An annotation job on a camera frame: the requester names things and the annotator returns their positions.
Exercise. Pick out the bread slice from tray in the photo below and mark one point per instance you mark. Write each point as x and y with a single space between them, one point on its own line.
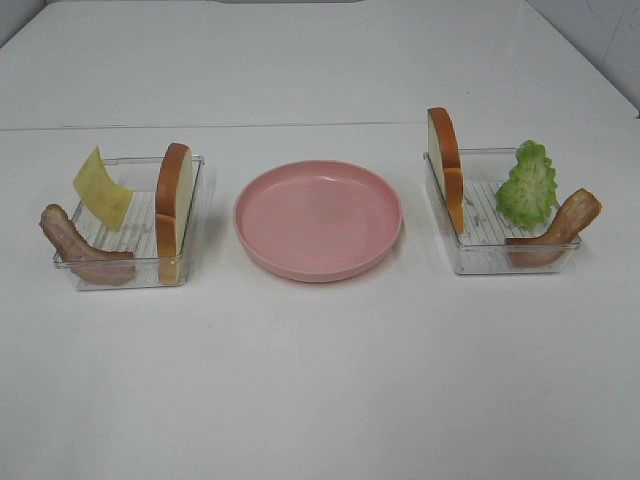
445 160

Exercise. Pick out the green lettuce leaf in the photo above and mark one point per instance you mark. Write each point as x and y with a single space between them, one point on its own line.
526 198

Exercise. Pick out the bacon strip from tray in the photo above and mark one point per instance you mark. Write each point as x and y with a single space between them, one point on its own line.
576 213
72 247

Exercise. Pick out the pink round plate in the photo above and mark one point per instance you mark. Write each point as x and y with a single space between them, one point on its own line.
318 221

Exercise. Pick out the bread slice in left tray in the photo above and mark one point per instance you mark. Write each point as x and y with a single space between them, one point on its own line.
172 204

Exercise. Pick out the clear right plastic tray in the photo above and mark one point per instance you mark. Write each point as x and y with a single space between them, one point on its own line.
480 249

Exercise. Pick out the clear plastic tray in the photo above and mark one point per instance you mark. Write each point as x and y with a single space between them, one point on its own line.
137 233
480 249

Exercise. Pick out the clear left plastic tray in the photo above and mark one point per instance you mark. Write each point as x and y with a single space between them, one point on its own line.
137 233

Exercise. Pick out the yellow cheese slice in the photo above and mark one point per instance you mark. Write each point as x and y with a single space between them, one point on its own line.
106 199

